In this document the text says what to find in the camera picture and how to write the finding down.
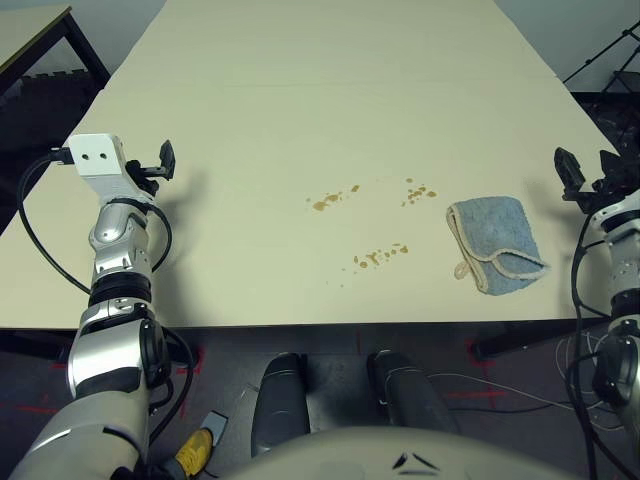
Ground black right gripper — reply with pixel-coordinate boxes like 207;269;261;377
553;146;640;214

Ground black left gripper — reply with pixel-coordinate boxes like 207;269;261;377
124;140;177;197

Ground blue terry cloth rag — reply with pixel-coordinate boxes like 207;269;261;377
445;195;553;297

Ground black equipment pile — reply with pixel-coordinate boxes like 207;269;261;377
589;89;640;166

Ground black tripod stand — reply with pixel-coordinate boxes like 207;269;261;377
563;17;640;94

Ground black foam floor mat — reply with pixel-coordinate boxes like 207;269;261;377
0;69;110;236

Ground brown liquid spill patch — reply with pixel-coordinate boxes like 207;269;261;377
399;176;439;208
326;241;412;289
305;184;362;213

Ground red floor tape corner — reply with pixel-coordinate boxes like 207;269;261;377
175;343;207;417
463;338;495;371

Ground red floor tape cross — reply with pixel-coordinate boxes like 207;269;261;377
443;386;509;410

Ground dark grey robot left leg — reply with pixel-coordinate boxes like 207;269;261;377
249;351;312;459

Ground dark grey robot leg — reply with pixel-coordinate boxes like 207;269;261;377
366;349;462;437
249;351;312;459

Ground yellow floor object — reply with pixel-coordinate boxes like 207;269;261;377
173;426;215;477

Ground dark grey robot right leg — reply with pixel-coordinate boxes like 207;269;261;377
366;349;462;437

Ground beige robot torso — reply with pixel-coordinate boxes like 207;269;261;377
227;424;576;480

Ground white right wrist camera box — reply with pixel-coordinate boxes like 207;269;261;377
588;198;640;234

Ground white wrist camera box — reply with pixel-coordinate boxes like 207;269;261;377
68;133;154;207
588;198;640;234

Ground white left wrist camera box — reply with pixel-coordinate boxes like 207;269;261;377
68;133;154;207

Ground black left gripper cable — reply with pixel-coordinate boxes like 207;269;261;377
132;202;174;274

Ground black left camera cable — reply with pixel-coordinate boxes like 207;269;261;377
18;146;94;296

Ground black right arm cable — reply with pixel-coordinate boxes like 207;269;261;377
564;217;626;480

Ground side table with black frame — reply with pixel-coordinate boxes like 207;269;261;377
0;3;112;101

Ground thin white wire bundle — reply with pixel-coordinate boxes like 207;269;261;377
553;331;632;434

